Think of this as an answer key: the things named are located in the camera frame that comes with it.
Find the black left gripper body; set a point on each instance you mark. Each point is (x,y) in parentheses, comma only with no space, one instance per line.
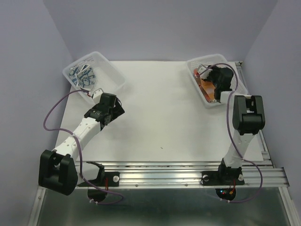
(116,111)

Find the white basket with towels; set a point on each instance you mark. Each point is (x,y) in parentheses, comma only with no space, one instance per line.
(109,77)

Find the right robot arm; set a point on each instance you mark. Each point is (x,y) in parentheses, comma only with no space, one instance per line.
(245,117)

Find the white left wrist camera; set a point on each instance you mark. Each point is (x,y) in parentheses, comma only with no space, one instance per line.
(97,95)

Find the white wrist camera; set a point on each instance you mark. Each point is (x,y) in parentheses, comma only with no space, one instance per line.
(205,72)
(97,95)

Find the pastel orange dot towel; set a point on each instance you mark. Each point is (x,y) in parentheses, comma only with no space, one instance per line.
(207,91)

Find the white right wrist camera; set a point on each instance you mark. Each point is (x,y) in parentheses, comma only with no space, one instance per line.
(205,72)

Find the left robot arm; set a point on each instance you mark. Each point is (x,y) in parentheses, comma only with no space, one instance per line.
(57,170)

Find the aluminium mounting rail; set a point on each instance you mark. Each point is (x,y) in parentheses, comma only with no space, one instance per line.
(187,174)

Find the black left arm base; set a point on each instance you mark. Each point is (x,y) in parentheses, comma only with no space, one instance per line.
(96,174)

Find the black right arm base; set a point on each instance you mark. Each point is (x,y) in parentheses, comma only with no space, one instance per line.
(214,178)

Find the small patterned towels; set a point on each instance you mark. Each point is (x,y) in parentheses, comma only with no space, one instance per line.
(83,77)

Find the white empty plastic basket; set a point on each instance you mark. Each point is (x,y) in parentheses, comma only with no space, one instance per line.
(215,60)

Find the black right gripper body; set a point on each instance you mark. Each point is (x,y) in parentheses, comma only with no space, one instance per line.
(213,75)

